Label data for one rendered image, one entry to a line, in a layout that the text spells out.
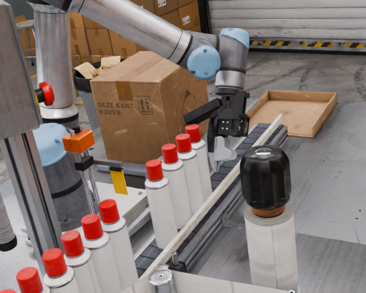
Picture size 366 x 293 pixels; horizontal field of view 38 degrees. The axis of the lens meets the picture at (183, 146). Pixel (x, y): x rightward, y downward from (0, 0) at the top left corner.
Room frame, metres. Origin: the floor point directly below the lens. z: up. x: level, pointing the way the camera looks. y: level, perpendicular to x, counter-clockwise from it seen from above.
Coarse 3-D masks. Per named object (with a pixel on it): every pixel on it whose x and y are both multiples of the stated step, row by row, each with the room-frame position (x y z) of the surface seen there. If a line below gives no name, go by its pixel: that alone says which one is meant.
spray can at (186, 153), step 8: (184, 136) 1.09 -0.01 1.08; (184, 144) 1.08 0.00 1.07; (184, 152) 1.08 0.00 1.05; (192, 152) 1.09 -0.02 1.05; (184, 160) 1.07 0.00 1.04; (192, 160) 1.07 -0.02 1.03; (184, 168) 1.07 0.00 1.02; (192, 168) 1.07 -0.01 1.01; (192, 176) 1.07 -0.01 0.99; (192, 184) 1.07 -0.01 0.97; (200, 184) 1.09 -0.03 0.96; (192, 192) 1.07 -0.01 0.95; (200, 192) 1.08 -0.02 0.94; (192, 200) 1.07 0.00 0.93; (200, 200) 1.08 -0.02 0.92; (192, 208) 1.07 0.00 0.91
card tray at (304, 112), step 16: (272, 96) 1.88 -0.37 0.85; (288, 96) 1.85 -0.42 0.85; (304, 96) 1.82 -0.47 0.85; (320, 96) 1.78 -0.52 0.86; (336, 96) 1.75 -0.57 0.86; (256, 112) 1.78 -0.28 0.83; (272, 112) 1.75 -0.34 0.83; (288, 112) 1.73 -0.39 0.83; (304, 112) 1.71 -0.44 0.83; (320, 112) 1.69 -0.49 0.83; (288, 128) 1.59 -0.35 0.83; (304, 128) 1.57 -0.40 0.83
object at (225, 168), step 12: (252, 132) 1.51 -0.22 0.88; (276, 132) 1.48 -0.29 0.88; (240, 144) 1.44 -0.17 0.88; (252, 144) 1.42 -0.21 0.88; (264, 144) 1.41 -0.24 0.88; (240, 156) 1.36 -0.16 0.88; (228, 168) 1.30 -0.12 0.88; (216, 180) 1.24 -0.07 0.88; (228, 192) 1.17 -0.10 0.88; (216, 204) 1.12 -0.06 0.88; (204, 216) 1.07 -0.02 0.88; (144, 252) 0.97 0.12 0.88; (156, 252) 0.96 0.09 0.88; (180, 252) 0.95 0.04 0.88; (144, 264) 0.93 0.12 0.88; (168, 264) 0.91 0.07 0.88
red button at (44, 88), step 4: (40, 84) 0.78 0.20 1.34; (44, 84) 0.78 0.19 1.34; (48, 84) 0.79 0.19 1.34; (40, 88) 0.79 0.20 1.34; (44, 88) 0.78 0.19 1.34; (48, 88) 0.78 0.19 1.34; (36, 92) 0.78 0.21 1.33; (40, 92) 0.78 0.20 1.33; (44, 92) 0.77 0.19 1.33; (48, 92) 0.77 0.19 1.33; (52, 92) 0.78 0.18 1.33; (40, 96) 0.78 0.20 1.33; (44, 96) 0.77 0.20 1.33; (48, 96) 0.77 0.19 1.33; (52, 96) 0.78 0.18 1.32; (40, 100) 0.78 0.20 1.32; (44, 100) 0.78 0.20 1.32; (48, 100) 0.77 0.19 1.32; (52, 100) 0.78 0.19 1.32; (48, 104) 0.78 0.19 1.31
